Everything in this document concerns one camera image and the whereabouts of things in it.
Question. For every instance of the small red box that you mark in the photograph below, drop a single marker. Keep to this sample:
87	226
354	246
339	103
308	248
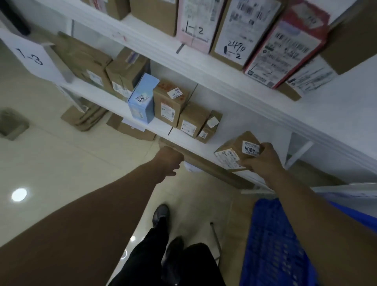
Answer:
294	47

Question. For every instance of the person's right leg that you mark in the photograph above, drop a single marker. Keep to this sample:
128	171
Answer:
200	268

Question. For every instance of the light blue box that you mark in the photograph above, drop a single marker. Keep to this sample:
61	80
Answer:
144	103

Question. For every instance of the pink box wrinkled label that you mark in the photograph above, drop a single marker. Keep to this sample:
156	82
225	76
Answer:
197	20

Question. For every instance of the square floor drain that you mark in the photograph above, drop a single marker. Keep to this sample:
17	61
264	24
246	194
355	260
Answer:
13	123

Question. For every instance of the folded cardboard pad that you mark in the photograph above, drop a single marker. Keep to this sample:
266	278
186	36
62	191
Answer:
85	118

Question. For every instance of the white metal shelf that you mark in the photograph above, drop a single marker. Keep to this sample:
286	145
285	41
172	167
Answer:
250	118

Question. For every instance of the green printed cardboard box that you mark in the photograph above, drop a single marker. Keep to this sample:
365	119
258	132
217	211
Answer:
79	59

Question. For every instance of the brown parcel 1012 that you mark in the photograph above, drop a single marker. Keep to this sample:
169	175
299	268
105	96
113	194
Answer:
156	14

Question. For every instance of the person's left forearm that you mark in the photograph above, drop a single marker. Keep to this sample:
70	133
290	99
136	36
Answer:
73	229

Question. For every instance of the red-taped parcel marked 1-2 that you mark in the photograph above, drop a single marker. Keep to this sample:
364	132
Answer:
117	7

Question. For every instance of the torn brown cardboard sheet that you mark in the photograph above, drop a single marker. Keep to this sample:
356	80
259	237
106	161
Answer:
117	126

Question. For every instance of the person's right forearm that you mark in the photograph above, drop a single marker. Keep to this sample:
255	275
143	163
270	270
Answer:
324	235

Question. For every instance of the brown box labelled 4004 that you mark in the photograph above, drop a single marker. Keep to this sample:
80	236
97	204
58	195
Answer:
232	147

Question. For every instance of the blue plastic crate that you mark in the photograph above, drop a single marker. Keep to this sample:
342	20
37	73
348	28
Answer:
274	250

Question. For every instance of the white paper shelf label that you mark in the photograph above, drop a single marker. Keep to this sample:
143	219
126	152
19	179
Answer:
29	59

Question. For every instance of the long brown box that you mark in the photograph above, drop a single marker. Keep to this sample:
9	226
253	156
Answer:
210	129

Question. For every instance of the person's leg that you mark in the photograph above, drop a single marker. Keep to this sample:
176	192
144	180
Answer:
200	268
144	259

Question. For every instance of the person's left hand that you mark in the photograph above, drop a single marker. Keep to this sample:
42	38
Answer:
168	162

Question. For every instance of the narrow brown box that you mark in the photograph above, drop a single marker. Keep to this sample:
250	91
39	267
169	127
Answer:
350	44

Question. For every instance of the person's right hand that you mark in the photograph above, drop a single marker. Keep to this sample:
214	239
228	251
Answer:
266	162

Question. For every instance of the person's left shoe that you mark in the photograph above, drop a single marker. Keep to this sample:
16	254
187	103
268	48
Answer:
160	215

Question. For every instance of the person's left leg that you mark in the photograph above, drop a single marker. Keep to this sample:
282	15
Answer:
144	259

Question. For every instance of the small white paper scrap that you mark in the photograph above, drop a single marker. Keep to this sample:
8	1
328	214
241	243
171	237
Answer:
191	168

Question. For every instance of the person's right shoe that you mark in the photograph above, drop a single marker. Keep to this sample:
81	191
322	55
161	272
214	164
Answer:
173	250

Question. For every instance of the brown parcel white label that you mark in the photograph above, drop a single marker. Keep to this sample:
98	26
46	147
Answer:
126	67

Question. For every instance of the brown box labelled 2490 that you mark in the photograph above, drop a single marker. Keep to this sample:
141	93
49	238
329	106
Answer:
247	29

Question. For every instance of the brown parcel marked 1-3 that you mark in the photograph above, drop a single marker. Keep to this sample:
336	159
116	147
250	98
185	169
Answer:
194	115

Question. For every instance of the person's shoe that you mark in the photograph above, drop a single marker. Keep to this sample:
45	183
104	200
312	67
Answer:
173	250
160	215

